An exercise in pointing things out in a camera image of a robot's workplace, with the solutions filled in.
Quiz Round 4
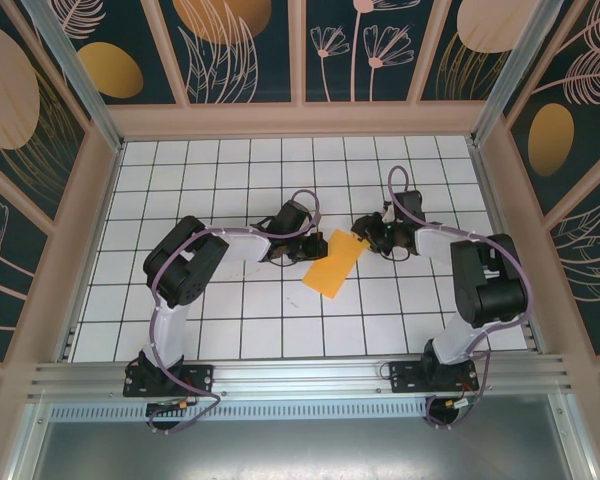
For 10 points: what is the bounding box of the dark panel with fern and oval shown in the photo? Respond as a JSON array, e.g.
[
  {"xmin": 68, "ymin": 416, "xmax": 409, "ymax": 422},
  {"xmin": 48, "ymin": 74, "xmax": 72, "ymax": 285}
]
[{"xmin": 502, "ymin": 0, "xmax": 600, "ymax": 217}]

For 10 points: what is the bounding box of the dark panel with leaf drawings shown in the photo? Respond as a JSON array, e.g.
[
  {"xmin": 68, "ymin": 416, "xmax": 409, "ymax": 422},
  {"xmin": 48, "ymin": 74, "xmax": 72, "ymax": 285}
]
[{"xmin": 158, "ymin": 0, "xmax": 294, "ymax": 105}]

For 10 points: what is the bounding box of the dark panel with pink leaves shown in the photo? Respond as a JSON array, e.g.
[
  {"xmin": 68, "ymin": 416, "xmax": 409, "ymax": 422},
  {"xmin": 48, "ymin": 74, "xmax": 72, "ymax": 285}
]
[{"xmin": 549, "ymin": 174, "xmax": 600, "ymax": 359}]

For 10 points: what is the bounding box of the dark panel with flower drawings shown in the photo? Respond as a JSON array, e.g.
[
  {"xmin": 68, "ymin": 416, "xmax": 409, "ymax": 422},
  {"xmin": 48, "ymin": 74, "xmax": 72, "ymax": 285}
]
[{"xmin": 304, "ymin": 0, "xmax": 445, "ymax": 104}]

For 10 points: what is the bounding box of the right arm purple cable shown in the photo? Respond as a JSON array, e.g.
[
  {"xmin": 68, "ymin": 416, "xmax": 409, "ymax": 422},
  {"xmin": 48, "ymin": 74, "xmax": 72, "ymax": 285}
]
[{"xmin": 387, "ymin": 166, "xmax": 535, "ymax": 432}]

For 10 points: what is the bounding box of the yellow cloth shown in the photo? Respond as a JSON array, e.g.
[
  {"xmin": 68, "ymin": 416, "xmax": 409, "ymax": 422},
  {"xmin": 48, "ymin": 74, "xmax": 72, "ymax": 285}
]
[{"xmin": 301, "ymin": 228, "xmax": 367, "ymax": 301}]

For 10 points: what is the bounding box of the dark panel with gold fern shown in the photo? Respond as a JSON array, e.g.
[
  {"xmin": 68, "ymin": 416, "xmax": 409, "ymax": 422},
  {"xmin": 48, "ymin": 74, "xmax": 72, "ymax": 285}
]
[{"xmin": 0, "ymin": 0, "xmax": 90, "ymax": 224}]

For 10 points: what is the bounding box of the dark panel with beige circle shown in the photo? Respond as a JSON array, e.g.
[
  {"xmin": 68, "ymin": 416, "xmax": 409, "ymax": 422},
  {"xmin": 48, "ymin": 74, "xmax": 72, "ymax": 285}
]
[{"xmin": 418, "ymin": 0, "xmax": 520, "ymax": 103}]

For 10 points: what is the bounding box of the aluminium corner post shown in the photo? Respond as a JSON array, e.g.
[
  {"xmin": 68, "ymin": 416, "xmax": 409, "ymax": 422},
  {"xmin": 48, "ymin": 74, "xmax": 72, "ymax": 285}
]
[
  {"xmin": 471, "ymin": 0, "xmax": 577, "ymax": 148},
  {"xmin": 21, "ymin": 0, "xmax": 127, "ymax": 153}
]

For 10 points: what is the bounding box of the aluminium mounting rail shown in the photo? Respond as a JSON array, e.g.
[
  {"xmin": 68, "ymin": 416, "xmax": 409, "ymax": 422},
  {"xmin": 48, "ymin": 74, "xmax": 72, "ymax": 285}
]
[{"xmin": 27, "ymin": 353, "xmax": 577, "ymax": 402}]

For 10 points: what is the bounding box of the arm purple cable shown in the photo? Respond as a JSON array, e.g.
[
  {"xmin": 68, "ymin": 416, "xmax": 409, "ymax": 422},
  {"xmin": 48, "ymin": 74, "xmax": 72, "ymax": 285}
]
[
  {"xmin": 387, "ymin": 166, "xmax": 535, "ymax": 432},
  {"xmin": 147, "ymin": 189, "xmax": 323, "ymax": 436}
]

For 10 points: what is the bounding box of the slotted grey cable duct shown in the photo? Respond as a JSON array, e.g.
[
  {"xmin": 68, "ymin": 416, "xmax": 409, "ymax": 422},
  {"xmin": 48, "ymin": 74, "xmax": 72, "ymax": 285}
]
[{"xmin": 48, "ymin": 402, "xmax": 554, "ymax": 422}]

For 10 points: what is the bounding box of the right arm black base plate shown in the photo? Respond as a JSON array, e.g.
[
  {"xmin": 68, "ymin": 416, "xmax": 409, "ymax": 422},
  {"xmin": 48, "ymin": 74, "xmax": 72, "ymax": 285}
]
[{"xmin": 388, "ymin": 359, "xmax": 481, "ymax": 395}]

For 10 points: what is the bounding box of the grey metal sheet panel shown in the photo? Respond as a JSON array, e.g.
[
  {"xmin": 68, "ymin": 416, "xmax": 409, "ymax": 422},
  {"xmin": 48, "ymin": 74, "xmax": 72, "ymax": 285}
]
[{"xmin": 9, "ymin": 419, "xmax": 596, "ymax": 480}]

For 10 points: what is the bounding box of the aluminium side rail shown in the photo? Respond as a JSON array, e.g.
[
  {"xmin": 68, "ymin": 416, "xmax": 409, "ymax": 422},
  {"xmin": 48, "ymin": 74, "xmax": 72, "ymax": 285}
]
[{"xmin": 467, "ymin": 137, "xmax": 547, "ymax": 354}]

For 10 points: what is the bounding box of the dark panel with orange oval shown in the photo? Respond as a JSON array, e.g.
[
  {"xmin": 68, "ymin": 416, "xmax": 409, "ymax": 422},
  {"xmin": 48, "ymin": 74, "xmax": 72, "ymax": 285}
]
[{"xmin": 72, "ymin": 0, "xmax": 177, "ymax": 106}]

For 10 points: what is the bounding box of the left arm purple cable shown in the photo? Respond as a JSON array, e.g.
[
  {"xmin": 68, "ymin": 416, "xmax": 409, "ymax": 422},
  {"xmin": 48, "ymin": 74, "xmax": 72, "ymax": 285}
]
[{"xmin": 147, "ymin": 189, "xmax": 323, "ymax": 436}]

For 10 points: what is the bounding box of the dark panel with single flower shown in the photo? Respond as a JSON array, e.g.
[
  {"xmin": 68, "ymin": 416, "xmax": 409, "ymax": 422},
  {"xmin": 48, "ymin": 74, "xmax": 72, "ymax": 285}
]
[{"xmin": 0, "ymin": 174, "xmax": 50, "ymax": 364}]

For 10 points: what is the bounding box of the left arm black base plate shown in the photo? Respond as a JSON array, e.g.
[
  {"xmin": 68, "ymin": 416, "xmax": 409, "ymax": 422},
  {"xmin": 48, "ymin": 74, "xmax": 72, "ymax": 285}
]
[{"xmin": 123, "ymin": 363, "xmax": 216, "ymax": 399}]

